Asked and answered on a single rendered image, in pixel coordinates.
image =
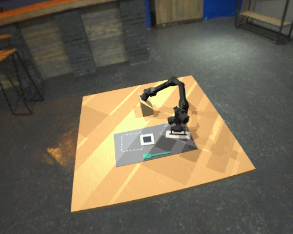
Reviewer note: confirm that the cream square tile with dark centre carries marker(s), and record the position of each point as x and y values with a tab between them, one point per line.
147	139

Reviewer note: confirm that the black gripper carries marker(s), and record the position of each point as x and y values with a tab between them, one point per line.
178	127

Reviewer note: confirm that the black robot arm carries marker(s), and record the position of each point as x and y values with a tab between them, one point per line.
181	111

